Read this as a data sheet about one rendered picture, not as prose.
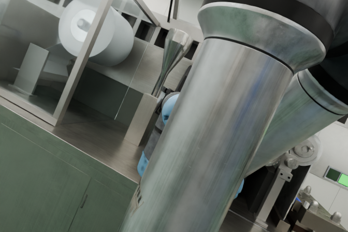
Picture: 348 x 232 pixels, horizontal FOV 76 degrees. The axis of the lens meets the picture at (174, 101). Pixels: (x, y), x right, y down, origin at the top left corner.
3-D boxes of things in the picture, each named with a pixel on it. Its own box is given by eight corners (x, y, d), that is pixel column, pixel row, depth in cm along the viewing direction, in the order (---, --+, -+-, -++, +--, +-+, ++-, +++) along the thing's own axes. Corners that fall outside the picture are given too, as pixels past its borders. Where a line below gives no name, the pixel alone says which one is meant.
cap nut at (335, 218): (331, 221, 90) (336, 211, 89) (327, 217, 93) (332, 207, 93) (341, 226, 89) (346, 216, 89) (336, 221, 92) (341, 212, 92)
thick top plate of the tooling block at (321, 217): (300, 223, 90) (306, 209, 90) (276, 189, 129) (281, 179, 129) (341, 245, 87) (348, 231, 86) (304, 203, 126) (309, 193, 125)
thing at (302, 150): (293, 140, 93) (313, 138, 92) (291, 140, 95) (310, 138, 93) (295, 158, 93) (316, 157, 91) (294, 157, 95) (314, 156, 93)
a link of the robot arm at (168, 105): (154, 130, 42) (172, 88, 41) (154, 119, 53) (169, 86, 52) (191, 146, 43) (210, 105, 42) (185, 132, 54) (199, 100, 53)
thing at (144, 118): (117, 137, 117) (162, 35, 113) (128, 134, 130) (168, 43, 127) (140, 149, 114) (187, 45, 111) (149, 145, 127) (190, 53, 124)
